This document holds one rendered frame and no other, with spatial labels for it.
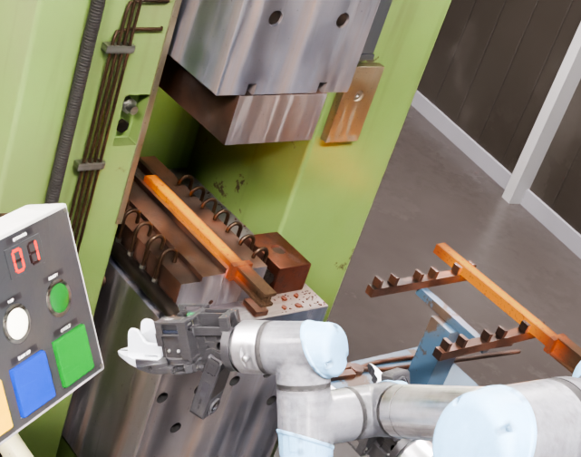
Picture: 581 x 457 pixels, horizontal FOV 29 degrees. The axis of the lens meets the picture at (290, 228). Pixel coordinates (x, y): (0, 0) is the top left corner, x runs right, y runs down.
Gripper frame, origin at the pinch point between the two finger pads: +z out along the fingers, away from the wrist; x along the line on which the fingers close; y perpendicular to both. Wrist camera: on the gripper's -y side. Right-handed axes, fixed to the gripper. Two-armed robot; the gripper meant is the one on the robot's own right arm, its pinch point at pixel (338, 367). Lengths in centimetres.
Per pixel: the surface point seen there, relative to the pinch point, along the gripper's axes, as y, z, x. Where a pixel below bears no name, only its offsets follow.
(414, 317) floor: 100, 106, 173
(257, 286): -1.0, 22.9, -1.4
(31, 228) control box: -19, 24, -51
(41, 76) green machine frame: -33, 45, -41
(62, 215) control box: -19, 27, -44
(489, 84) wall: 63, 215, 313
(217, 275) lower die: 1.3, 30.7, -4.5
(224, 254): -0.6, 34.1, -1.1
